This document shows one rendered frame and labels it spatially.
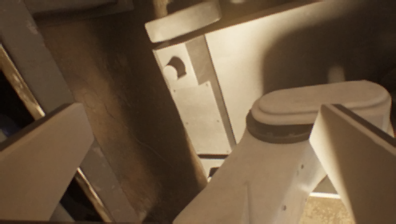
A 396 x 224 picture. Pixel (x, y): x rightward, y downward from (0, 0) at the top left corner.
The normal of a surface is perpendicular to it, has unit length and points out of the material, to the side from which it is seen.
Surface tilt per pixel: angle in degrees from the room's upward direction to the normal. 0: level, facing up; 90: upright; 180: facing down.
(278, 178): 90
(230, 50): 0
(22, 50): 90
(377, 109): 90
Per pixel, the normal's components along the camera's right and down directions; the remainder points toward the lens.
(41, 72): 0.92, 0.05
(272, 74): -0.36, 0.53
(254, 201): -0.31, -0.84
